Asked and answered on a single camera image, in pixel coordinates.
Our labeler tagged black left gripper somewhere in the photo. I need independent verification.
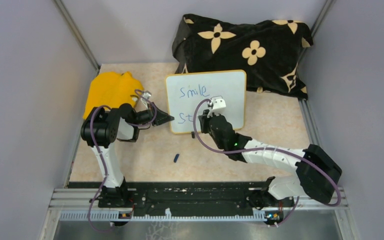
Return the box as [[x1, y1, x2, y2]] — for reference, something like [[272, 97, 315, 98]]
[[132, 101, 175, 127]]

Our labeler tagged yellow framed whiteboard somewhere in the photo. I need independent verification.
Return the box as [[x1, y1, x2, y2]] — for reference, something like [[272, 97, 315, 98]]
[[165, 70, 247, 134]]

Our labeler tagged blue marker cap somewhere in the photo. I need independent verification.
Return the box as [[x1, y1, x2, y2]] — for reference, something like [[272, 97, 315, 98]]
[[173, 153, 180, 163]]

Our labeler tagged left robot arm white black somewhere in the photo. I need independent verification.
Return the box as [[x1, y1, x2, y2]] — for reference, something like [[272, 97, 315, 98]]
[[80, 103, 175, 208]]

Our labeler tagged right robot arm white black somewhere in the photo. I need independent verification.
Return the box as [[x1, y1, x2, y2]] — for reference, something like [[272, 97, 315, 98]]
[[198, 110, 343, 207]]

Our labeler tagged yellow cloth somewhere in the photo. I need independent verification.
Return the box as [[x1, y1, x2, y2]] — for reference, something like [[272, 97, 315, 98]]
[[82, 71, 144, 120]]

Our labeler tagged black floral blanket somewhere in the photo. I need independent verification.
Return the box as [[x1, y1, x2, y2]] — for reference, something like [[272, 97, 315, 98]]
[[171, 14, 314, 100]]

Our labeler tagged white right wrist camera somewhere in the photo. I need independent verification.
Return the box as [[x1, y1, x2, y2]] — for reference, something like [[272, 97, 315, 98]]
[[207, 96, 227, 118]]

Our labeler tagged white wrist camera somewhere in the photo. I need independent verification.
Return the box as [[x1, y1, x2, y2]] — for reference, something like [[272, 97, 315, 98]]
[[207, 96, 227, 118], [140, 90, 152, 100]]

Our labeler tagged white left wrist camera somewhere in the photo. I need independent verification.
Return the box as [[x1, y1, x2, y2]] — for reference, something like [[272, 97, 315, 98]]
[[140, 90, 152, 100]]

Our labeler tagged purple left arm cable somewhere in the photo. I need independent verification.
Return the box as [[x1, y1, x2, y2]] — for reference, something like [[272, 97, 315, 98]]
[[86, 88, 156, 233]]

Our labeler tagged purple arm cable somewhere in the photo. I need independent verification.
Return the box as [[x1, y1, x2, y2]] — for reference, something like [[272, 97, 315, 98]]
[[192, 98, 343, 229], [86, 88, 156, 233]]

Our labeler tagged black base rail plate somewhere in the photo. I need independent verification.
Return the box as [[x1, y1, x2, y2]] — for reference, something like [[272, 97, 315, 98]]
[[96, 179, 294, 217]]

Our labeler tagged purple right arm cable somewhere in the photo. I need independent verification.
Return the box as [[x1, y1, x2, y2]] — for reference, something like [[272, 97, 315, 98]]
[[192, 98, 343, 229]]

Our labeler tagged white perforated cable tray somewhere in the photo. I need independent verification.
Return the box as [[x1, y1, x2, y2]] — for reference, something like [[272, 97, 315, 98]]
[[59, 208, 268, 222]]

